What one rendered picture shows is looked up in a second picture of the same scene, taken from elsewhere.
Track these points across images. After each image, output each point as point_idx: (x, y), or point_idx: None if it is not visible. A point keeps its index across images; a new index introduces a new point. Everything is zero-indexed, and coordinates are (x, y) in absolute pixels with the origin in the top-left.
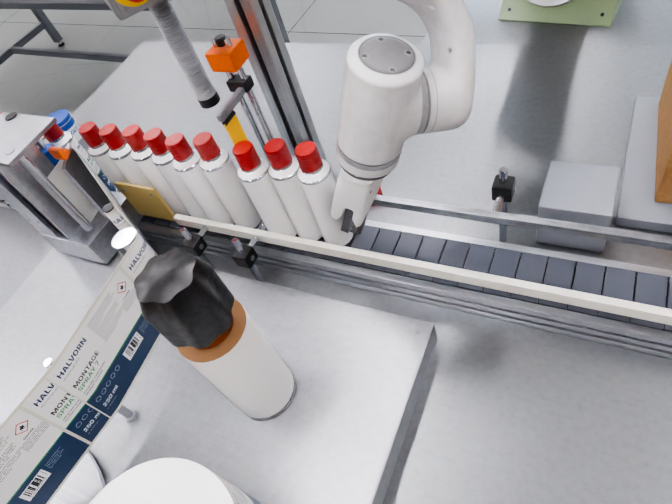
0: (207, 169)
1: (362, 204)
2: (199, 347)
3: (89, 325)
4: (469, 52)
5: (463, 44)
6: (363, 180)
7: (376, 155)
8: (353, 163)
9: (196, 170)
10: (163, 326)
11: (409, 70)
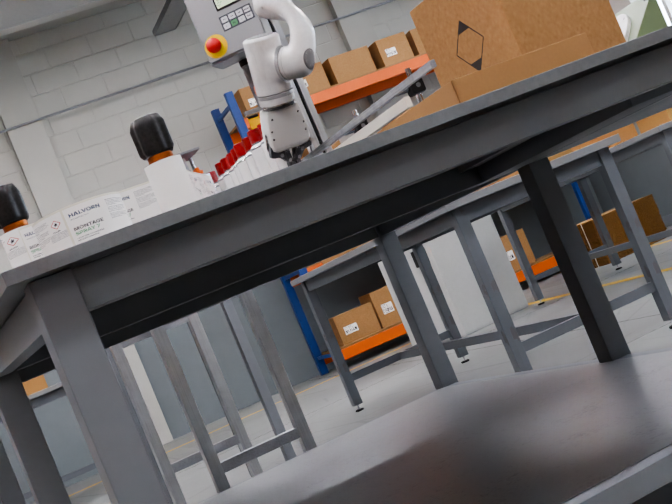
0: (245, 156)
1: (268, 128)
2: (145, 152)
3: (134, 192)
4: (294, 30)
5: (291, 27)
6: (266, 111)
7: (261, 88)
8: (258, 98)
9: (245, 163)
10: (134, 137)
11: (260, 37)
